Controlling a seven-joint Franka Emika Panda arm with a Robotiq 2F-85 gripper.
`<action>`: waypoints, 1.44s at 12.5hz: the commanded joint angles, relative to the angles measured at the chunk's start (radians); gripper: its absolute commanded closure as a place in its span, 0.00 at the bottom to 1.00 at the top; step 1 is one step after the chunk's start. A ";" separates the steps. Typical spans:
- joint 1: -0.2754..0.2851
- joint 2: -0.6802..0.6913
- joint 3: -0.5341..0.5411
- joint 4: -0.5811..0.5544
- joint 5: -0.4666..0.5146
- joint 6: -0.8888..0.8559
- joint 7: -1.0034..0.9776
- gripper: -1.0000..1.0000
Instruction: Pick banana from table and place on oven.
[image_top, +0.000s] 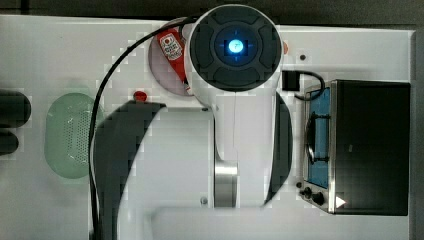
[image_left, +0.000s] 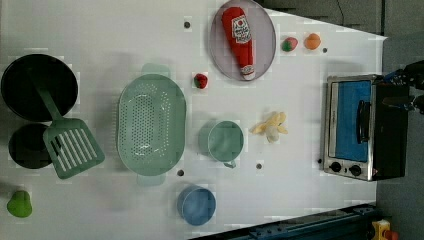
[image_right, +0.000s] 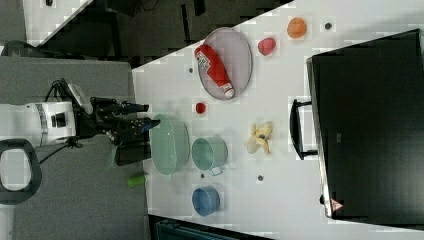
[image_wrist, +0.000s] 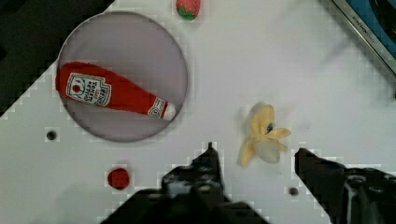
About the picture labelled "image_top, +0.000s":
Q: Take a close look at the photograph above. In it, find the orange fruit toy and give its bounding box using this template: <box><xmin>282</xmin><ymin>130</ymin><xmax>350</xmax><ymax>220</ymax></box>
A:
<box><xmin>283</xmin><ymin>42</ymin><xmax>289</xmax><ymax>54</ymax></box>

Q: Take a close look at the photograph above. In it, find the green oval colander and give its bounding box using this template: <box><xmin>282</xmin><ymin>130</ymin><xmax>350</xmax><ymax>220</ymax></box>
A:
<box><xmin>44</xmin><ymin>93</ymin><xmax>94</xmax><ymax>179</ymax></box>

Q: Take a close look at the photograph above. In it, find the grey round plate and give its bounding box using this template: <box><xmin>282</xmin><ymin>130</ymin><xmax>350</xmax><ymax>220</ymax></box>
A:
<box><xmin>148</xmin><ymin>26</ymin><xmax>192</xmax><ymax>97</ymax></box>

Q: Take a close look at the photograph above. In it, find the red strawberry toy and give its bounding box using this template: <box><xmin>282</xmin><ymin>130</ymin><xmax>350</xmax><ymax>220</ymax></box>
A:
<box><xmin>133</xmin><ymin>91</ymin><xmax>147</xmax><ymax>102</ymax></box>

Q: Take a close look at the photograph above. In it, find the silver black toaster oven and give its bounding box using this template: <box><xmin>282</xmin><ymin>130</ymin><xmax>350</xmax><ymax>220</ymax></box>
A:
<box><xmin>299</xmin><ymin>80</ymin><xmax>411</xmax><ymax>216</ymax></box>

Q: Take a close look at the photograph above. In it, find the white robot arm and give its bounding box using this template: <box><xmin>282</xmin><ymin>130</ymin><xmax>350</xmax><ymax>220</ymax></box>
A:
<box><xmin>92</xmin><ymin>4</ymin><xmax>292</xmax><ymax>240</ymax></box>

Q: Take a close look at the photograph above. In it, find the large black pan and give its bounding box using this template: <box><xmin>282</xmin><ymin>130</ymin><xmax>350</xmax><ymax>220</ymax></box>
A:
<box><xmin>0</xmin><ymin>89</ymin><xmax>31</xmax><ymax>128</ymax></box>

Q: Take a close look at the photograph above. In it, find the red ketchup bottle toy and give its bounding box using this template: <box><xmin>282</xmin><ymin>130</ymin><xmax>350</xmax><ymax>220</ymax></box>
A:
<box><xmin>156</xmin><ymin>28</ymin><xmax>192</xmax><ymax>95</ymax></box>

